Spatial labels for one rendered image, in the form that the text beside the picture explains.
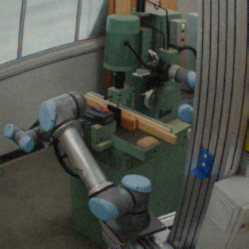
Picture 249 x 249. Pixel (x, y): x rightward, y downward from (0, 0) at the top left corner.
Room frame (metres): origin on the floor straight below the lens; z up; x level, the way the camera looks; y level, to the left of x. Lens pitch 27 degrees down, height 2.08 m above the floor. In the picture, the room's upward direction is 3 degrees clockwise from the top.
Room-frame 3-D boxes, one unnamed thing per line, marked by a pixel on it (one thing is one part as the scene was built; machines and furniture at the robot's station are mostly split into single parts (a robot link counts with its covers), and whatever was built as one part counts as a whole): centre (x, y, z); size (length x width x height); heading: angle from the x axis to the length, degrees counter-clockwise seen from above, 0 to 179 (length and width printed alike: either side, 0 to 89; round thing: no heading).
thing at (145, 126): (2.36, -0.01, 0.92); 0.66 x 0.02 x 0.04; 49
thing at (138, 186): (1.56, -0.06, 0.98); 0.13 x 0.12 x 0.14; 137
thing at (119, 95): (2.41, 0.03, 1.03); 0.14 x 0.07 x 0.09; 139
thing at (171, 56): (2.46, -0.22, 1.23); 0.09 x 0.08 x 0.15; 139
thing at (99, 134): (2.23, 0.14, 0.92); 0.15 x 0.13 x 0.09; 49
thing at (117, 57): (2.40, 0.04, 1.35); 0.18 x 0.18 x 0.31
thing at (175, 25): (2.55, -0.28, 1.40); 0.10 x 0.06 x 0.16; 139
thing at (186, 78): (1.97, -0.27, 1.32); 0.11 x 0.08 x 0.09; 49
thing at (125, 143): (2.29, 0.08, 0.87); 0.61 x 0.30 x 0.06; 49
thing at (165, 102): (2.43, -0.20, 1.02); 0.09 x 0.07 x 0.12; 49
